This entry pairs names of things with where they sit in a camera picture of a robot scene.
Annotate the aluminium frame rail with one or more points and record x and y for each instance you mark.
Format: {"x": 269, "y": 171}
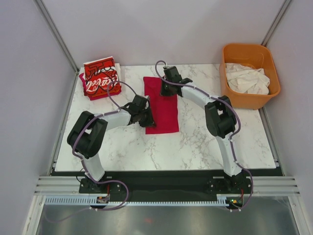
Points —
{"x": 261, "y": 185}

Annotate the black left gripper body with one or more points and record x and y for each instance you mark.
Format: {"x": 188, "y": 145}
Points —
{"x": 141, "y": 119}

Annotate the right aluminium corner post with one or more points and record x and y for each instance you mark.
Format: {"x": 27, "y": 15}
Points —
{"x": 275, "y": 23}

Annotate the aluminium corner post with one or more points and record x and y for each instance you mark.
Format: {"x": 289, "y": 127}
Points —
{"x": 55, "y": 32}
{"x": 275, "y": 23}

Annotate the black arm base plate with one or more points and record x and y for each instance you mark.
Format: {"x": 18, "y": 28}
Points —
{"x": 116, "y": 176}

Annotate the orange plastic basket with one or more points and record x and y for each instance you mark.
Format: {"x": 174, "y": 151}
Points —
{"x": 256, "y": 57}

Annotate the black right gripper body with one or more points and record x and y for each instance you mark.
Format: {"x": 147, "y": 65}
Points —
{"x": 166, "y": 89}

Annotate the crimson red t-shirt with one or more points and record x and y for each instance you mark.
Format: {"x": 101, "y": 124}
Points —
{"x": 164, "y": 108}

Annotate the left aluminium corner post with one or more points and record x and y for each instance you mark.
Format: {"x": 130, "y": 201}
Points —
{"x": 55, "y": 32}

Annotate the white crumpled cloth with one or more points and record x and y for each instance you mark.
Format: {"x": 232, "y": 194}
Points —
{"x": 246, "y": 80}

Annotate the red Coca-Cola folded shirt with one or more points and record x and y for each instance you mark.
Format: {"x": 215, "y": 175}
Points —
{"x": 101, "y": 69}

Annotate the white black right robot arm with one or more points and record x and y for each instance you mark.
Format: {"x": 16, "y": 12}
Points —
{"x": 222, "y": 121}

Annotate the white slotted cable duct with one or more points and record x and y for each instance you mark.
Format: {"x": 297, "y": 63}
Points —
{"x": 96, "y": 201}

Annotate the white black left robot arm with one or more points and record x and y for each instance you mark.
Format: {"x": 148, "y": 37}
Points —
{"x": 87, "y": 135}

